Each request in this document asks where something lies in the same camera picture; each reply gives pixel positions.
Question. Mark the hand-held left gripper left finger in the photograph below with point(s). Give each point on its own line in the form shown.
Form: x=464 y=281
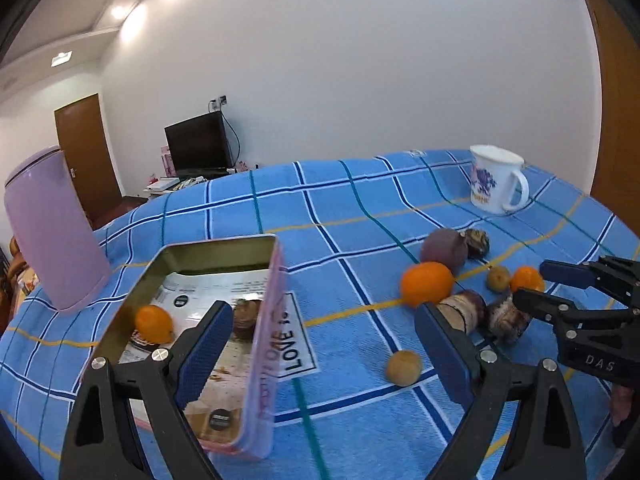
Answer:
x=205 y=350

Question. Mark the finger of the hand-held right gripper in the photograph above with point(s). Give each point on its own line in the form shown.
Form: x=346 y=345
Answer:
x=540 y=305
x=565 y=274

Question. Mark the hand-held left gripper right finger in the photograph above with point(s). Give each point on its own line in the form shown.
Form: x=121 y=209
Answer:
x=442 y=355

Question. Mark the small orange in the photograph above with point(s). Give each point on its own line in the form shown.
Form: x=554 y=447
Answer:
x=527 y=277
x=152 y=322

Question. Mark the small brown round fruit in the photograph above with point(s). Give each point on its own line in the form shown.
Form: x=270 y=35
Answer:
x=402 y=367
x=498 y=278

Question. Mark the pink metal tin box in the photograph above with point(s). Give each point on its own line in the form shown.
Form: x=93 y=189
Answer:
x=270 y=360

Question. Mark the large orange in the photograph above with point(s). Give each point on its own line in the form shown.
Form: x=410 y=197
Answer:
x=425 y=284

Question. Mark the person's right hand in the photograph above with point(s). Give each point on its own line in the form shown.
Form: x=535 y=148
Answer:
x=622 y=405

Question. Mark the purple passion fruit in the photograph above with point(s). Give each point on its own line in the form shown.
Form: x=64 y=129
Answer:
x=442 y=250

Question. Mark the white printed mug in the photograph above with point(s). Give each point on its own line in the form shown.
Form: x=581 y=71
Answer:
x=492 y=180

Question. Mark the blue plaid blanket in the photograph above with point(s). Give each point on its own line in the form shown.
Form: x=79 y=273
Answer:
x=350 y=240

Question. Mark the white television cabinet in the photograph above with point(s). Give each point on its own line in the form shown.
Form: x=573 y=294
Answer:
x=165 y=185

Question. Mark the light brown wooden door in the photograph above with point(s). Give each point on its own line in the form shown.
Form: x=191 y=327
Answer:
x=620 y=110

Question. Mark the lilac plastic jug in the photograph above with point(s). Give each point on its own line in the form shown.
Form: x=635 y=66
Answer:
x=55 y=230

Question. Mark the black television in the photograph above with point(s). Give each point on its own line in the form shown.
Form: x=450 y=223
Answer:
x=197 y=142

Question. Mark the square ceiling light panel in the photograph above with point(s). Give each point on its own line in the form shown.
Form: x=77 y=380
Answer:
x=61 y=58

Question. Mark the round ceiling spotlight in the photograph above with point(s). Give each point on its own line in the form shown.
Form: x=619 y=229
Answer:
x=121 y=11

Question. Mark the wall socket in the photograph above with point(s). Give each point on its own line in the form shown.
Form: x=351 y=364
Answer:
x=222 y=100

